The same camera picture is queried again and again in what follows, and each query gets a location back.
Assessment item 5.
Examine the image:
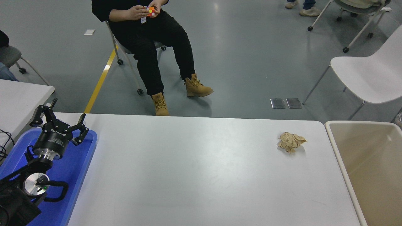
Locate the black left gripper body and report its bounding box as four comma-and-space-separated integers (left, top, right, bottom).
33, 121, 73, 153

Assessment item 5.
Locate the person with puzzle cube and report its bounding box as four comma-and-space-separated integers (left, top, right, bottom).
91, 0, 214, 116

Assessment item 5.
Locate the grey chair with thin legs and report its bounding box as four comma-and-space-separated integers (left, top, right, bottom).
0, 46, 50, 87

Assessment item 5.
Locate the large pale bin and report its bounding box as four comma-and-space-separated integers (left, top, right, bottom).
324, 120, 402, 226

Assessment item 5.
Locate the black cable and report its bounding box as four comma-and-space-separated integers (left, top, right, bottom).
0, 130, 15, 162

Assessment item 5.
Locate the person's right hand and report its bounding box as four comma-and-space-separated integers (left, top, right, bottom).
127, 5, 148, 21

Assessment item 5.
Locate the person with pale shoes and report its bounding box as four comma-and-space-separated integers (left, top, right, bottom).
285, 0, 322, 17

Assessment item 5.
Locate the white plastic chair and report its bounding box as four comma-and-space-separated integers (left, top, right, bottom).
302, 24, 402, 121

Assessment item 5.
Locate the grey chair with white frame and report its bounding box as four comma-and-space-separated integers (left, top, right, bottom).
307, 0, 392, 53

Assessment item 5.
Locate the yellow floor tape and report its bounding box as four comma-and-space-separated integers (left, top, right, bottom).
83, 44, 119, 114

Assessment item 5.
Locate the blue plastic tray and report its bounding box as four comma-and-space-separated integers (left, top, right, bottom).
0, 128, 97, 226

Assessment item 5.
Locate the grey wheeled armchair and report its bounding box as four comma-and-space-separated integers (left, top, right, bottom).
105, 20, 167, 95

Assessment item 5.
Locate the person in blue trousers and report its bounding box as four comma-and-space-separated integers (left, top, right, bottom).
0, 30, 19, 83

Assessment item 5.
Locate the person's left hand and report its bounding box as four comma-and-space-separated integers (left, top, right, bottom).
150, 0, 162, 18

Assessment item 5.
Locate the tan paper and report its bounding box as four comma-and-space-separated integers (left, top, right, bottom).
277, 132, 307, 154

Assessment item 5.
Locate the white side table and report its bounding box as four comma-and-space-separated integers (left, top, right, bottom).
0, 80, 55, 148

